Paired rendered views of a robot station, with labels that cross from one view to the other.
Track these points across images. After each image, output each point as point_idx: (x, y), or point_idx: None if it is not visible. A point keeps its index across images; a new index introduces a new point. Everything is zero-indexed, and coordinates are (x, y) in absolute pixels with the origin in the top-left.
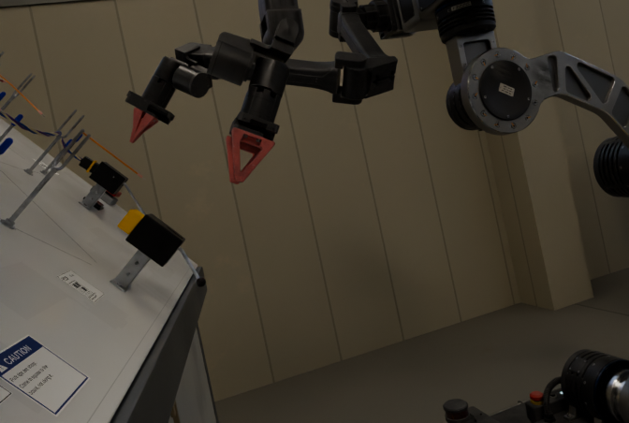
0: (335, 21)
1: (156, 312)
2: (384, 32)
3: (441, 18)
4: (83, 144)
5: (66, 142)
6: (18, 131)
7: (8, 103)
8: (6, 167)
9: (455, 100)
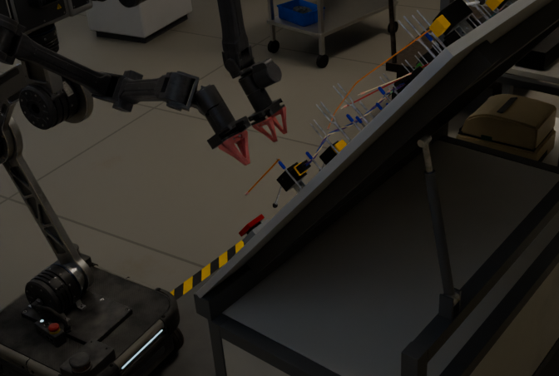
0: (10, 42)
1: None
2: None
3: (50, 39)
4: (362, 106)
5: (309, 154)
6: (299, 191)
7: (338, 128)
8: None
9: (63, 104)
